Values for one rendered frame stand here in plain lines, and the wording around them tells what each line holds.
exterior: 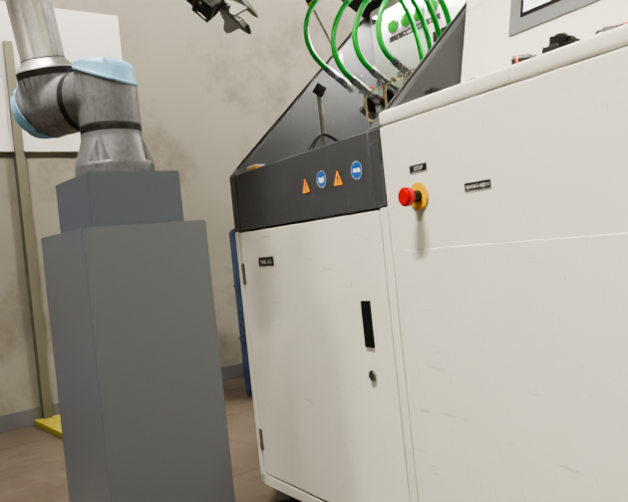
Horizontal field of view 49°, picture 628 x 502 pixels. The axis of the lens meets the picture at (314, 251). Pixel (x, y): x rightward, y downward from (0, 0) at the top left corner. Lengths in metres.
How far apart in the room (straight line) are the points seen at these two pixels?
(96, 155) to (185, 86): 2.86
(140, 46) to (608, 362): 3.44
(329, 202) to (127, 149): 0.47
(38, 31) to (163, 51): 2.72
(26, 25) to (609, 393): 1.22
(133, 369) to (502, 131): 0.75
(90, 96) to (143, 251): 0.31
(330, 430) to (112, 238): 0.74
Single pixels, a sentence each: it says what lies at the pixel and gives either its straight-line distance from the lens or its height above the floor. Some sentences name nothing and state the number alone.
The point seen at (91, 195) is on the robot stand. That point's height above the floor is 0.86.
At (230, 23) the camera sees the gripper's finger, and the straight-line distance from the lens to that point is 1.92.
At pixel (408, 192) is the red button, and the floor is 0.81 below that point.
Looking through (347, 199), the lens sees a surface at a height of 0.82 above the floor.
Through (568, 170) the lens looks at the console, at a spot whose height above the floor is 0.80.
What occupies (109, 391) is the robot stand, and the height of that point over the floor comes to 0.51.
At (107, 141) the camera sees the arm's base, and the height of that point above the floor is 0.96.
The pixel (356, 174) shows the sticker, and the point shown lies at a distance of 1.47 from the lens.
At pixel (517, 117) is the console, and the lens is 1.15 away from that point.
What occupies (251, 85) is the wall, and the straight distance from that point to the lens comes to 4.44.
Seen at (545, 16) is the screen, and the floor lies 1.12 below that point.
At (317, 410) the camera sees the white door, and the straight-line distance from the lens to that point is 1.73.
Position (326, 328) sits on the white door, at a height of 0.53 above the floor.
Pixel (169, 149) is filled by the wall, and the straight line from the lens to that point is 4.06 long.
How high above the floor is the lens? 0.73
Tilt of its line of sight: level
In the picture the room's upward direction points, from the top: 6 degrees counter-clockwise
